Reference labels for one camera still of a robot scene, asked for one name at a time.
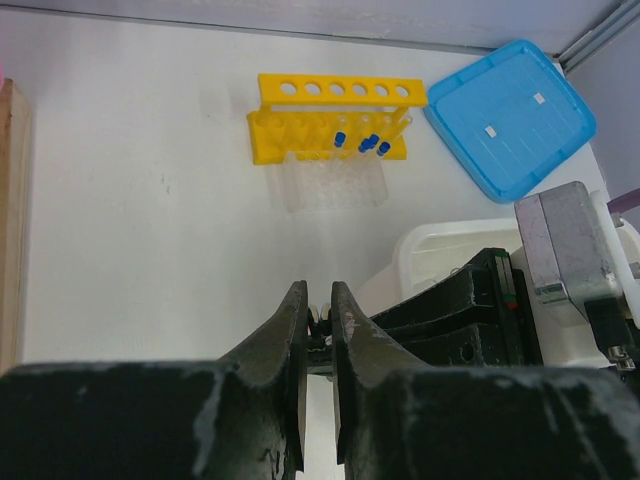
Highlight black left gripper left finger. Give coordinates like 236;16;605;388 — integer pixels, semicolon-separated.
1;281;308;479

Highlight clear plastic tube rack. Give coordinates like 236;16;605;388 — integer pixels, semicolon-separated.
278;152;388;213

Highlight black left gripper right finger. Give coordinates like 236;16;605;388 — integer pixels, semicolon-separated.
330;282;639;479

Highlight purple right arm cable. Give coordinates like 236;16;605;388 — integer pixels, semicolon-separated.
607;188;640;216

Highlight metal crucible tongs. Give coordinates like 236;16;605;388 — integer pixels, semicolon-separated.
307;303;332;364

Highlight wooden clothes rack frame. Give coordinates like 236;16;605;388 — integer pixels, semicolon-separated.
1;78;32;371

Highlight blue plastic bin lid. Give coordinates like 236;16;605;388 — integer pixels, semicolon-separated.
424;39;597;204

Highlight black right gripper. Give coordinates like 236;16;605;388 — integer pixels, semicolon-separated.
371;248;543;367

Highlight white plastic storage bin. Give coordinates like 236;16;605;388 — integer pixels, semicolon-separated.
355;218;521;316

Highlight blue capped test tube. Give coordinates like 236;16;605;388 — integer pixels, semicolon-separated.
333;131;346;149

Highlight aluminium frame post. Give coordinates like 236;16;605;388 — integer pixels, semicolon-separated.
555;0;639;74

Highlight yellow test tube rack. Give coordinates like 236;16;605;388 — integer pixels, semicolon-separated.
247;73;428;165

